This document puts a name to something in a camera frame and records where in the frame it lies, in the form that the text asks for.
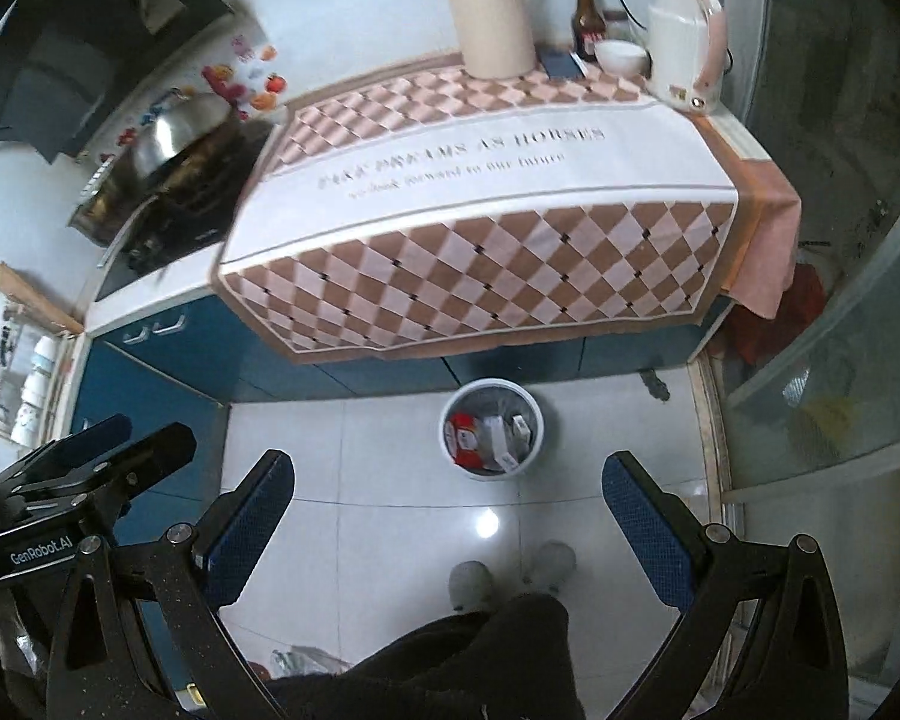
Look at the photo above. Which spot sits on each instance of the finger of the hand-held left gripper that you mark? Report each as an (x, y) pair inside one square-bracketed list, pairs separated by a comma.
[(94, 436), (150, 454)]

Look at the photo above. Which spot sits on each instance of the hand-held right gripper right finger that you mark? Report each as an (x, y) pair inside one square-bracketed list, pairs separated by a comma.
[(645, 532)]

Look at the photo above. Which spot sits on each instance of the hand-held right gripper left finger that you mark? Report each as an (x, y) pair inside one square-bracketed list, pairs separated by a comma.
[(251, 525)]

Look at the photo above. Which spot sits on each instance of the white round waste bin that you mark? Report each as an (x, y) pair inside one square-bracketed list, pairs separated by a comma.
[(495, 391)]

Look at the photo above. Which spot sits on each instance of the storage rack with white bottles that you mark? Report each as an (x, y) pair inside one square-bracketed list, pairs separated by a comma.
[(34, 382)]

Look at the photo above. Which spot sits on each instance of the clear plastic bag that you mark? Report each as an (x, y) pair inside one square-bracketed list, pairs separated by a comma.
[(307, 661)]

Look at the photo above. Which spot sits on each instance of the black door stopper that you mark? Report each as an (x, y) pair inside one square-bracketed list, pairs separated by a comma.
[(656, 385)]

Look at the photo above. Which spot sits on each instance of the wooden board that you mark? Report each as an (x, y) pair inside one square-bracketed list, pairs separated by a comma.
[(37, 296)]

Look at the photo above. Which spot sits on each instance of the small white box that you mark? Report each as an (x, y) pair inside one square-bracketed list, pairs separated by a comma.
[(521, 431)]

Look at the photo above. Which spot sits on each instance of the grey slipper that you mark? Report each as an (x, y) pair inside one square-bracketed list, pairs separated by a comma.
[(471, 585)]

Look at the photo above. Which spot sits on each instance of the red snack wrapper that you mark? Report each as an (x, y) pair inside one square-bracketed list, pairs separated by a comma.
[(471, 436)]

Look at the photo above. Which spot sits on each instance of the black gas stove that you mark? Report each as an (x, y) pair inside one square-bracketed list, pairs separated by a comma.
[(172, 240)]

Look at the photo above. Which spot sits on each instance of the yellow object behind glass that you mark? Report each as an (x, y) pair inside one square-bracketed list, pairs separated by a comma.
[(832, 420)]

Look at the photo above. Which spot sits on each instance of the person's black trouser leg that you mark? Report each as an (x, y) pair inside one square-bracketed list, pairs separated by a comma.
[(457, 660)]

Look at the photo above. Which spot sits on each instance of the red cloth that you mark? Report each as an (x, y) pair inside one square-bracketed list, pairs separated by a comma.
[(787, 307)]

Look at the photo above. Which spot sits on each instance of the steel wok with lid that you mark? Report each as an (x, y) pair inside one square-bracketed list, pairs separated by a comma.
[(195, 176)]

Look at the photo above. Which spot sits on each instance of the steel wok lid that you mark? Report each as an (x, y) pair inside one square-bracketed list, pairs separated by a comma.
[(180, 131)]

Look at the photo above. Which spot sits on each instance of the black range hood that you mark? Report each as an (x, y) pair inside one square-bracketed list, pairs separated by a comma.
[(82, 52)]

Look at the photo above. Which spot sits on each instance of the checkered brown pink tablecloth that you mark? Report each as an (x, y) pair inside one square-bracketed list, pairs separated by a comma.
[(495, 165)]

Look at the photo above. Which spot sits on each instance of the glass sliding door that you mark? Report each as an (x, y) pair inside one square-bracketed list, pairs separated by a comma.
[(832, 165)]

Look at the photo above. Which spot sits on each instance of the dark blue phone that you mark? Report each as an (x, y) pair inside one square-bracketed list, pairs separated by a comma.
[(561, 64)]

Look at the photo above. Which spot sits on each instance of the white bowl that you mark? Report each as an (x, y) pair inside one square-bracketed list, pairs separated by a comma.
[(622, 56)]

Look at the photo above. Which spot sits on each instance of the white pink electric kettle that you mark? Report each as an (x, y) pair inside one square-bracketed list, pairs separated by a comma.
[(679, 37)]

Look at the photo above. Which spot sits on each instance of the brown glass bottle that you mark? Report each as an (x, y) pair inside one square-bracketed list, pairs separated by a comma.
[(589, 22)]

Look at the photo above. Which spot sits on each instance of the beige utensil holder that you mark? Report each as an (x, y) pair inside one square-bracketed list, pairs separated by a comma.
[(495, 37)]

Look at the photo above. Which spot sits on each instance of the fruit wall stickers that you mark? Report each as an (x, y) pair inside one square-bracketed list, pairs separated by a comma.
[(221, 79)]

